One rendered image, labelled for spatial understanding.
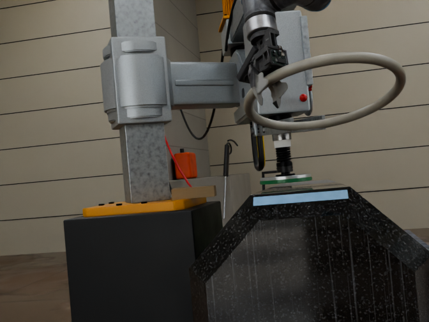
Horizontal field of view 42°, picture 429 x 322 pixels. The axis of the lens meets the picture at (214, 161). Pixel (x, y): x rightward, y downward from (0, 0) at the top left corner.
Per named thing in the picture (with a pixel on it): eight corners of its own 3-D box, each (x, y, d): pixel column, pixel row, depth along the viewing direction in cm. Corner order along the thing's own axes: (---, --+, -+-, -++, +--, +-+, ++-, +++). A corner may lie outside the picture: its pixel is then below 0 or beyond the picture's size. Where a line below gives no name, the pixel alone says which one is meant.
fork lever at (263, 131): (250, 137, 258) (249, 126, 258) (291, 133, 260) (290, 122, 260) (281, 133, 190) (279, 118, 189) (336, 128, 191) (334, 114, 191)
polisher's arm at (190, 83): (115, 107, 250) (110, 52, 250) (96, 117, 281) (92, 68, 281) (257, 103, 283) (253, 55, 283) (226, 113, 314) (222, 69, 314)
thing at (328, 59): (237, 137, 190) (235, 129, 191) (376, 125, 194) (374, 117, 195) (253, 66, 144) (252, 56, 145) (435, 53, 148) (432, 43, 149)
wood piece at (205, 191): (172, 200, 258) (171, 189, 258) (175, 199, 267) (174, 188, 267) (215, 197, 256) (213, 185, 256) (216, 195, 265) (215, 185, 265)
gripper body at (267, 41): (269, 64, 150) (262, 25, 154) (249, 78, 156) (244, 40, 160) (290, 69, 154) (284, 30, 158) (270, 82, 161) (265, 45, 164)
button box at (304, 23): (302, 87, 234) (295, 21, 234) (308, 87, 234) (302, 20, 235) (306, 84, 226) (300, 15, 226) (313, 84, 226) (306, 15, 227)
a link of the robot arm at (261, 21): (239, 27, 162) (264, 34, 167) (240, 42, 160) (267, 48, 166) (257, 11, 155) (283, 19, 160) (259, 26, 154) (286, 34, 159)
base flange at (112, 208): (79, 217, 253) (78, 207, 253) (120, 209, 301) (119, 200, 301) (182, 209, 242) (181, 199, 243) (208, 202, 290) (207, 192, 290)
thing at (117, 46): (92, 127, 259) (85, 40, 260) (121, 131, 293) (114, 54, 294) (163, 119, 252) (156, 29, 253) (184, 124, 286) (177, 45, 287)
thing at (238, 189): (172, 275, 509) (163, 181, 511) (202, 252, 636) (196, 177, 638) (238, 271, 497) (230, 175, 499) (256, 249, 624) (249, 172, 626)
